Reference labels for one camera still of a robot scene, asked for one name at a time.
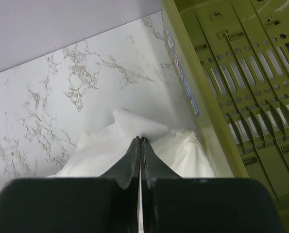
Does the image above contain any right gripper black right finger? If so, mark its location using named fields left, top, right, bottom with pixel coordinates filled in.
left=140, top=140, right=280, bottom=233

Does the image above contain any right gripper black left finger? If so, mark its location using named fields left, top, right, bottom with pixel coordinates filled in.
left=0, top=137, right=140, bottom=233

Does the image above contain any olive green plastic basket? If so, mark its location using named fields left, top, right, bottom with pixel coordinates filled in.
left=161, top=0, right=289, bottom=232

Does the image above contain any white t shirt robot print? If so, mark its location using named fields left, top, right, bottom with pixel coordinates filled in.
left=54, top=108, right=215, bottom=178

